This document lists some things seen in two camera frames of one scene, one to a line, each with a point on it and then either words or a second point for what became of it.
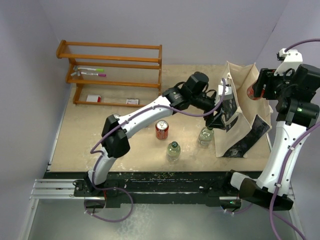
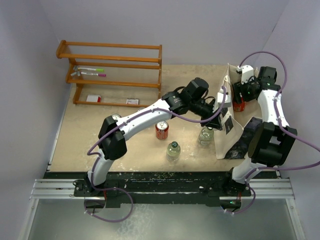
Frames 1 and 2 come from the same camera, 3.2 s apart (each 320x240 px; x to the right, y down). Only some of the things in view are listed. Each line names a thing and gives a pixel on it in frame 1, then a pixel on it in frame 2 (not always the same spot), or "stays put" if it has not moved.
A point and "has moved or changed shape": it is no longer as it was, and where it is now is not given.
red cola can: [250, 92] has moved or changed shape
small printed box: [132, 101] stays put
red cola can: [162, 127] stays put
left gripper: [216, 120] stays put
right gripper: [267, 77] to [239, 87]
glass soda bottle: [205, 137] stays put
